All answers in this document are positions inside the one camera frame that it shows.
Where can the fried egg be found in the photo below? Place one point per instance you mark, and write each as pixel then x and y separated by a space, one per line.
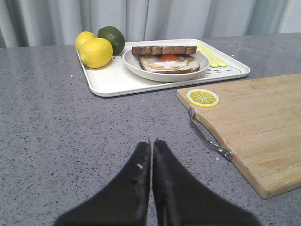
pixel 165 62

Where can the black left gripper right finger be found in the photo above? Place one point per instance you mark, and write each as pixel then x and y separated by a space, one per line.
pixel 181 200

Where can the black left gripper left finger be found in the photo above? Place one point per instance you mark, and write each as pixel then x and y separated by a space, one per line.
pixel 123 202

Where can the white bear tray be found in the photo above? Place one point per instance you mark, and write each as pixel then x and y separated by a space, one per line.
pixel 115 79

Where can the metal board handle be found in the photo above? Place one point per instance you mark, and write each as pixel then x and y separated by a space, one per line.
pixel 226 153

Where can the white round plate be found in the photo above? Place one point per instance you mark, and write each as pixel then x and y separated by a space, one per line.
pixel 133 65

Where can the bread slice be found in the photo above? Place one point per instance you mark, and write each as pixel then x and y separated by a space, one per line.
pixel 192 67
pixel 163 50

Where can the lemon slice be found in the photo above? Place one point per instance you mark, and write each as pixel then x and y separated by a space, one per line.
pixel 202 98

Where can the green lime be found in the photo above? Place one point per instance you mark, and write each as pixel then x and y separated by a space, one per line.
pixel 114 36

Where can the yellow plastic fork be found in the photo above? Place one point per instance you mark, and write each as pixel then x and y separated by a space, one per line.
pixel 205 54

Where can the yellow lemon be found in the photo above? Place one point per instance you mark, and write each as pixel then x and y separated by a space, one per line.
pixel 82 38
pixel 96 53

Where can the wooden cutting board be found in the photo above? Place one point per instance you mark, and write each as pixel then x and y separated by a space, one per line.
pixel 259 120

